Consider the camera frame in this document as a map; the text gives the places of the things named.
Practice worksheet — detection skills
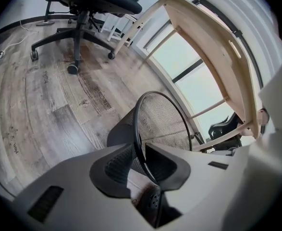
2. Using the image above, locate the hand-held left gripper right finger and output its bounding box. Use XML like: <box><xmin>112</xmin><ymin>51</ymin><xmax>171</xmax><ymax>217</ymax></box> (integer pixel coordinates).
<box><xmin>145</xmin><ymin>142</ymin><xmax>237</xmax><ymax>231</ymax></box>

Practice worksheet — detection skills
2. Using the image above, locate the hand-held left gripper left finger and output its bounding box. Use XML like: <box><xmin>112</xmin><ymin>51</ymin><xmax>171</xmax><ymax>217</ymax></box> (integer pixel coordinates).
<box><xmin>13</xmin><ymin>143</ymin><xmax>157</xmax><ymax>231</ymax></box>

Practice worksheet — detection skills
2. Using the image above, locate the black wire mesh wastebasket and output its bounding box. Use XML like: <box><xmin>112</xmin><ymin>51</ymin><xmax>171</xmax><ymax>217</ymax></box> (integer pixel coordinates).
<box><xmin>106</xmin><ymin>90</ymin><xmax>194</xmax><ymax>186</ymax></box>

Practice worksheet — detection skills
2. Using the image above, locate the black office chair base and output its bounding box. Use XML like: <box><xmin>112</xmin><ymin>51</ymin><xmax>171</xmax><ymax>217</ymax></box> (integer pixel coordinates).
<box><xmin>207</xmin><ymin>115</ymin><xmax>244</xmax><ymax>152</ymax></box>

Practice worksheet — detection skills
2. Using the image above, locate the light wooden desk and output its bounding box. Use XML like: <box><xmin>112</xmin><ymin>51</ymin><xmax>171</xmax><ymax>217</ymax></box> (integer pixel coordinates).
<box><xmin>113</xmin><ymin>0</ymin><xmax>269</xmax><ymax>154</ymax></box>

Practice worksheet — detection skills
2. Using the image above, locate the white wooden chair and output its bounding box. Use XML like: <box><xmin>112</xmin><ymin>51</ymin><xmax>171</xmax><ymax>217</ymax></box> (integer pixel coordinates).
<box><xmin>99</xmin><ymin>12</ymin><xmax>138</xmax><ymax>45</ymax></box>

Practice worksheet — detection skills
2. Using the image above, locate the white floor cable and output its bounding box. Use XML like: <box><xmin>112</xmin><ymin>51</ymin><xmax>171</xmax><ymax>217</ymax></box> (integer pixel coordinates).
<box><xmin>0</xmin><ymin>20</ymin><xmax>39</xmax><ymax>86</ymax></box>

